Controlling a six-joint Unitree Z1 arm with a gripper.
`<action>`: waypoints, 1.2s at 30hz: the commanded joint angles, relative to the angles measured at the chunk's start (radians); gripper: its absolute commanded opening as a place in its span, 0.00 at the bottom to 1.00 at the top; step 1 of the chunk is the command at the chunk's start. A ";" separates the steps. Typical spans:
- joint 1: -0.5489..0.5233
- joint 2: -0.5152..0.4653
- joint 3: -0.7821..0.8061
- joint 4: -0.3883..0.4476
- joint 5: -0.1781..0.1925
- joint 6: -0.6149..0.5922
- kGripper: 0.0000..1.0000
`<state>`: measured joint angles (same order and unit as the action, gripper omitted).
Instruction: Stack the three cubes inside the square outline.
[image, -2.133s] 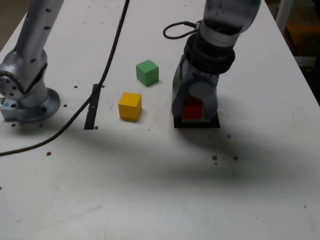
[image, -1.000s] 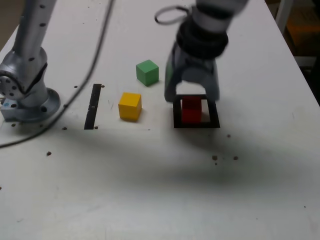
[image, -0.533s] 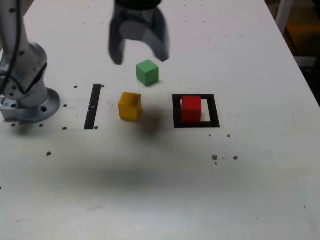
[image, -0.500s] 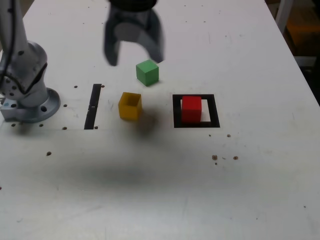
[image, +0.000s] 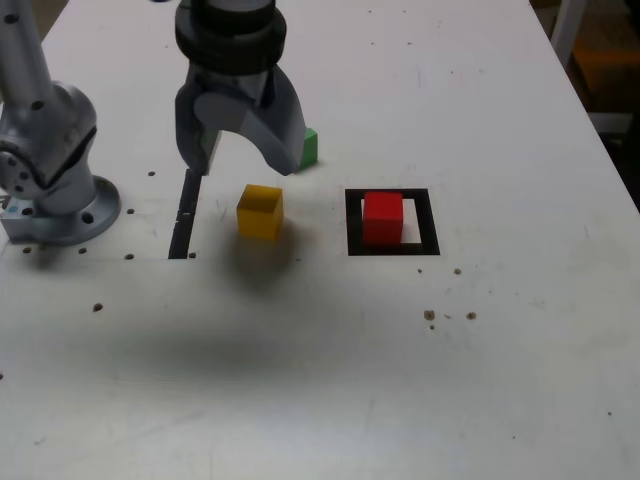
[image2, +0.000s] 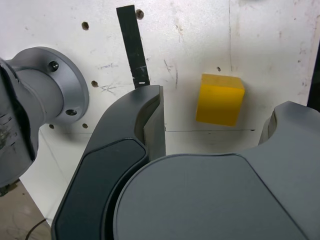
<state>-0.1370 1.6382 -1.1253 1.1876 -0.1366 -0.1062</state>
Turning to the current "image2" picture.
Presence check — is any yellow cube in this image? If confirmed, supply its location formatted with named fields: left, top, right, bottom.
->
left=195, top=73, right=245, bottom=127

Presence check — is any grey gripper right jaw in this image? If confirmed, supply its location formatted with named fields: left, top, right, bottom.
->
left=112, top=100, right=320, bottom=240

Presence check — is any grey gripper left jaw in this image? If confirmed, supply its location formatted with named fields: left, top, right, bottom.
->
left=50, top=84, right=167, bottom=240

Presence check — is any black tape strip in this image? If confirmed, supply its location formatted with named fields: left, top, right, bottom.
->
left=115, top=4, right=151, bottom=89

